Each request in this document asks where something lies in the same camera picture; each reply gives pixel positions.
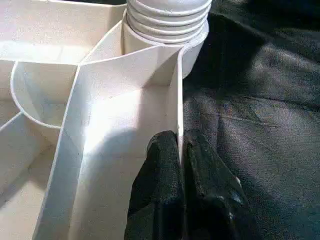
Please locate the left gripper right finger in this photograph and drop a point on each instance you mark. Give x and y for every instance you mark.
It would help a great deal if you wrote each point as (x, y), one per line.
(210, 197)

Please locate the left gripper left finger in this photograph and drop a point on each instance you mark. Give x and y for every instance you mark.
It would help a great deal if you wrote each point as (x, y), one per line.
(157, 192)

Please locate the white plastic table top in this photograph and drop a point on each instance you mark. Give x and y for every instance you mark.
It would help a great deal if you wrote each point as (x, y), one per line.
(100, 100)

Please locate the white plastic table leg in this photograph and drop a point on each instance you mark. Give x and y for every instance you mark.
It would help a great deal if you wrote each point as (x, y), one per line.
(167, 20)

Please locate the black plastic sheet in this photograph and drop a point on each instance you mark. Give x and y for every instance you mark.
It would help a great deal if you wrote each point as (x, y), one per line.
(262, 125)

